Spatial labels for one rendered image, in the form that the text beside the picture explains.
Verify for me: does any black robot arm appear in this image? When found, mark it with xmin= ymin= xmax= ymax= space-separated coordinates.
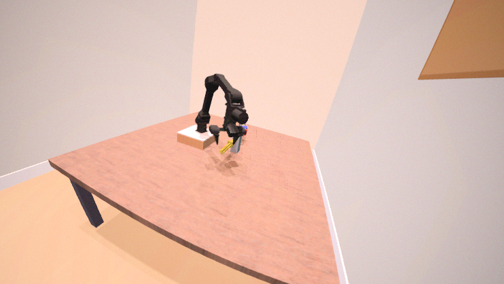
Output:
xmin=195 ymin=73 xmax=249 ymax=137

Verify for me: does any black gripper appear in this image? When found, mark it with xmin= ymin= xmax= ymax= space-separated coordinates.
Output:
xmin=209 ymin=116 xmax=247 ymax=145

